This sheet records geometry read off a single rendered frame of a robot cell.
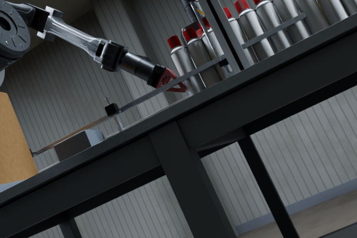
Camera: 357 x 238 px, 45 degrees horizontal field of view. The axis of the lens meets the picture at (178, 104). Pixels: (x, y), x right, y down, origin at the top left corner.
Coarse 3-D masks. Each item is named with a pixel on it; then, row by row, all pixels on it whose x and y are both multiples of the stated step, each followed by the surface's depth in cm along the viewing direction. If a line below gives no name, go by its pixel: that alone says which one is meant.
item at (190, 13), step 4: (188, 8) 129; (192, 8) 128; (200, 8) 128; (188, 12) 129; (192, 12) 128; (188, 16) 130; (192, 16) 128; (196, 16) 128; (204, 16) 127; (192, 20) 129; (196, 20) 128; (192, 24) 128; (184, 28) 128
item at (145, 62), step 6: (144, 60) 126; (138, 66) 124; (144, 66) 124; (150, 66) 124; (156, 66) 121; (138, 72) 125; (144, 72) 124; (150, 72) 124; (144, 78) 125; (150, 78) 121; (156, 78) 125; (150, 84) 121
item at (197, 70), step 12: (288, 24) 113; (264, 36) 115; (216, 60) 118; (192, 72) 119; (168, 84) 121; (144, 96) 122; (120, 108) 124; (96, 120) 126; (72, 132) 128; (36, 156) 131
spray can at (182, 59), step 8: (168, 40) 125; (176, 40) 124; (176, 48) 123; (184, 48) 123; (176, 56) 123; (184, 56) 122; (176, 64) 123; (184, 64) 122; (192, 64) 123; (184, 72) 122; (192, 80) 121; (200, 80) 122; (192, 88) 121; (200, 88) 121
